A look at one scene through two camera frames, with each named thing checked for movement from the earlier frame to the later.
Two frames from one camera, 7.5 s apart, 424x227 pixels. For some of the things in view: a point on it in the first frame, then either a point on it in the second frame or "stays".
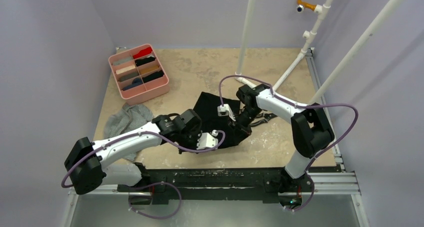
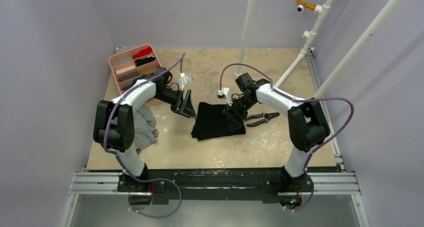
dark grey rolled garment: (130, 75) stays
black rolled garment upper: (139, 62) stays
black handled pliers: (267, 116) stays
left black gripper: (195, 134) -> (187, 110)
